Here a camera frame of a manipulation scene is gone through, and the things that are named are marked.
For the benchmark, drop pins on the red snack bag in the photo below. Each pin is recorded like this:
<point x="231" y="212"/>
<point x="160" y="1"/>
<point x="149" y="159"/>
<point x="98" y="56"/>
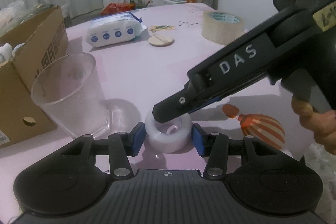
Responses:
<point x="115" y="8"/>

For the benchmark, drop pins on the small white tape roll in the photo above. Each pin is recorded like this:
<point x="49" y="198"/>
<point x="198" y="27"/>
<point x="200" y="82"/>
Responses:
<point x="171" y="136"/>

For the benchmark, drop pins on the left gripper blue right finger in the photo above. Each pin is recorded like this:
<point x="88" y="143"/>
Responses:
<point x="214" y="146"/>

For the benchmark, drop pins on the clear plastic bag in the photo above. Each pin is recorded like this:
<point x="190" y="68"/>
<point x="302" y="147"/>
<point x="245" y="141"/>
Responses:
<point x="12" y="11"/>

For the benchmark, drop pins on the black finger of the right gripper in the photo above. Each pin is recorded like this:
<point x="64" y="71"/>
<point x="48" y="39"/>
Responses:
<point x="180" y="103"/>

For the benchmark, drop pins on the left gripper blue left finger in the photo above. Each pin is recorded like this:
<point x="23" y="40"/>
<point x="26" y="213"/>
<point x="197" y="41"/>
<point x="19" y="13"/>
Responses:
<point x="122" y="145"/>

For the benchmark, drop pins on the brown cardboard box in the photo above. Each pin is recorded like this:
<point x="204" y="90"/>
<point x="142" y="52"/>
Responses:
<point x="41" y="40"/>

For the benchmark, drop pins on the white fluffy sock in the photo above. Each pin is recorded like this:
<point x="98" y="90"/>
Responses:
<point x="6" y="53"/>

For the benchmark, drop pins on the blue white tissue pack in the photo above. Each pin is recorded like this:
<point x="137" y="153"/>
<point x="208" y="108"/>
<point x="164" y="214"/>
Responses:
<point x="114" y="29"/>

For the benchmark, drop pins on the clear plastic cup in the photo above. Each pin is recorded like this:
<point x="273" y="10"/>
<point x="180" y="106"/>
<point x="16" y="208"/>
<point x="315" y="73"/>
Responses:
<point x="70" y="93"/>

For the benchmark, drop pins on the person's right hand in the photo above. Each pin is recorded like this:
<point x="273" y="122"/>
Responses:
<point x="323" y="125"/>

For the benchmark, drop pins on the clear packing tape roll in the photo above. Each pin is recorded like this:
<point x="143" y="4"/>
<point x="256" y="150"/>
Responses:
<point x="222" y="27"/>

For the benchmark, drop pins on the orange striped balloon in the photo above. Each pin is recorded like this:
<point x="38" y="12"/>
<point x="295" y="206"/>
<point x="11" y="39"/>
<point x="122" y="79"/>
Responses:
<point x="260" y="126"/>

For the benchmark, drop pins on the round beige powder puff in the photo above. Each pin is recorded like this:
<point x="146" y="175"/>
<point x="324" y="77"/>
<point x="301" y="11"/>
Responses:
<point x="159" y="40"/>

